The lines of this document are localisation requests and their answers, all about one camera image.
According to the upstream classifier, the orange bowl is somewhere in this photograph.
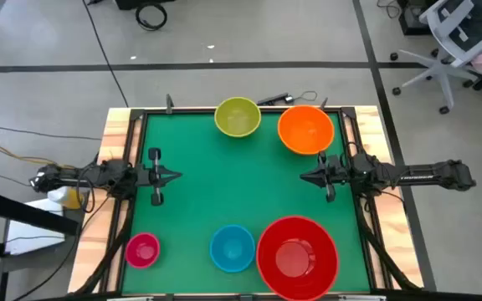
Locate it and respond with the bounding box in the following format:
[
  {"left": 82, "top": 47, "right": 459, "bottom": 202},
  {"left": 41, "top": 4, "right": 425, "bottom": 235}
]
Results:
[{"left": 277, "top": 105, "right": 336, "bottom": 156}]

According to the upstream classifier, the coiled black cable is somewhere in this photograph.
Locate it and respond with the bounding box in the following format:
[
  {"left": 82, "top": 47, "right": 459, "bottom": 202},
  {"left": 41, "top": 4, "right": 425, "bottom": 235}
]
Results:
[{"left": 135, "top": 2, "right": 169, "bottom": 32}]

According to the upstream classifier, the black equipment box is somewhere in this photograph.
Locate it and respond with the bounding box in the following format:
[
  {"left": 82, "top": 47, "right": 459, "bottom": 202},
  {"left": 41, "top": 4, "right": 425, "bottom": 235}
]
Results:
[{"left": 397, "top": 0, "right": 434, "bottom": 37}]

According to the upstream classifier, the yellow cable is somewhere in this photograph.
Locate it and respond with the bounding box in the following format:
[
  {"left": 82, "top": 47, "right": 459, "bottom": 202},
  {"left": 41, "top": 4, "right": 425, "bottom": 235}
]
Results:
[{"left": 0, "top": 141, "right": 74, "bottom": 168}]

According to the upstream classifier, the long black floor cable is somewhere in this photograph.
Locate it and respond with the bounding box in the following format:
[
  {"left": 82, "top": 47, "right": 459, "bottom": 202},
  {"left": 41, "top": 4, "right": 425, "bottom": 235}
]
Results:
[{"left": 82, "top": 0, "right": 130, "bottom": 108}]

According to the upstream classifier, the large red bowl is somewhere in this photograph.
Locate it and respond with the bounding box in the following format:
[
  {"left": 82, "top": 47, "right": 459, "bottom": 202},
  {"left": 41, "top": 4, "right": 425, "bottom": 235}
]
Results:
[{"left": 256, "top": 215, "right": 340, "bottom": 301}]

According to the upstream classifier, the white paper sheet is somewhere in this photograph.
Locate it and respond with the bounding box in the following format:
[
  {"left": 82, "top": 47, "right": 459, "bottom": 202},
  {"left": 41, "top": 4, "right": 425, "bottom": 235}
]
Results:
[{"left": 4, "top": 198, "right": 66, "bottom": 256}]

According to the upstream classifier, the black desk beam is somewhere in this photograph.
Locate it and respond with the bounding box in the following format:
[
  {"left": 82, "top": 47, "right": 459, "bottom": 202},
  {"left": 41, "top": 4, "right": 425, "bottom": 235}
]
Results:
[{"left": 0, "top": 190, "right": 79, "bottom": 237}]

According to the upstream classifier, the thin grey cable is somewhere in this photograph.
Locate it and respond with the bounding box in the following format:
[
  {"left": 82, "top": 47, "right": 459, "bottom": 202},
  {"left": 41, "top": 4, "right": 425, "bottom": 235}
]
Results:
[{"left": 0, "top": 126, "right": 102, "bottom": 142}]

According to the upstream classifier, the yellow-green bowl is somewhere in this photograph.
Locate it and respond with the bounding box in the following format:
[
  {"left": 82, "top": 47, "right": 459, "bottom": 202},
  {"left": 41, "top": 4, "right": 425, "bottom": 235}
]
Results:
[{"left": 213, "top": 96, "right": 262, "bottom": 138}]

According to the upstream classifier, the black power adapter with cord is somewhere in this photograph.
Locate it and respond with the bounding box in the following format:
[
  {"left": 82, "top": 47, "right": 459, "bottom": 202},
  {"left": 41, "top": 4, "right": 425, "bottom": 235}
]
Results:
[{"left": 256, "top": 90, "right": 318, "bottom": 106}]

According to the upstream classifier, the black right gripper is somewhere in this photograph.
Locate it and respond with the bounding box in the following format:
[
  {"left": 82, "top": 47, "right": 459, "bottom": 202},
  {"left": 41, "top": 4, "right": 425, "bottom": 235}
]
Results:
[{"left": 300, "top": 150, "right": 354, "bottom": 204}]

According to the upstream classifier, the yellow bottle with white cap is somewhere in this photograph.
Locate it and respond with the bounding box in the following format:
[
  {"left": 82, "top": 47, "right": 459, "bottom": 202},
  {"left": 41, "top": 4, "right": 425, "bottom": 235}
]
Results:
[{"left": 47, "top": 186, "right": 85, "bottom": 211}]

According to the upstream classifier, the green table mat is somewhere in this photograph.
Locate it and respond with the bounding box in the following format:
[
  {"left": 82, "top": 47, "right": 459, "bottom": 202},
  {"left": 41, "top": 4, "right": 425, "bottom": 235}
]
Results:
[{"left": 121, "top": 111, "right": 371, "bottom": 294}]

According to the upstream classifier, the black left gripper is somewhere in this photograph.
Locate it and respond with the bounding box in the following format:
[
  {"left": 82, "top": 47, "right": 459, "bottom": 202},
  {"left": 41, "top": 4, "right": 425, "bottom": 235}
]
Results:
[{"left": 134, "top": 147, "right": 183, "bottom": 207}]

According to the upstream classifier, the grey office chair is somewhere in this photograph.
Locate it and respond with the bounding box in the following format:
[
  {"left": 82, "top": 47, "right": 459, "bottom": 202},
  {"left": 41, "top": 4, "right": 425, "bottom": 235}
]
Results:
[{"left": 390, "top": 0, "right": 482, "bottom": 115}]

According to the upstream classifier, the blue bowl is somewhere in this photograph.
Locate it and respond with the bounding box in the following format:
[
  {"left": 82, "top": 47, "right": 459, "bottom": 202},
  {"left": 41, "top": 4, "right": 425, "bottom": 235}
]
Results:
[{"left": 209, "top": 224, "right": 257, "bottom": 273}]

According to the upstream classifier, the small pink bowl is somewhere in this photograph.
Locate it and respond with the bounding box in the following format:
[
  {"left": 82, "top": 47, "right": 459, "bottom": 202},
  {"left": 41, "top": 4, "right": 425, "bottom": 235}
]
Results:
[{"left": 124, "top": 232, "right": 162, "bottom": 269}]

